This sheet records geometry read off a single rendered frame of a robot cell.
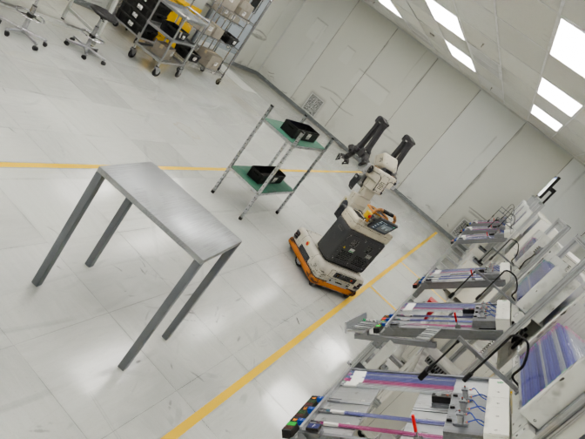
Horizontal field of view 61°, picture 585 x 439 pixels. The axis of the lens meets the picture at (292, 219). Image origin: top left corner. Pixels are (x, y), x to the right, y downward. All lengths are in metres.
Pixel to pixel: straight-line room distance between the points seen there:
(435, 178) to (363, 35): 3.85
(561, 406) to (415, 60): 11.04
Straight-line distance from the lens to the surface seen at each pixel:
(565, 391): 1.81
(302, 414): 2.27
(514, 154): 11.97
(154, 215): 2.47
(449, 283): 4.72
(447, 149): 12.05
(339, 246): 4.76
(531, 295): 3.21
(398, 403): 3.53
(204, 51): 9.36
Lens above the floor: 1.93
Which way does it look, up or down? 19 degrees down
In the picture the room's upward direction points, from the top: 38 degrees clockwise
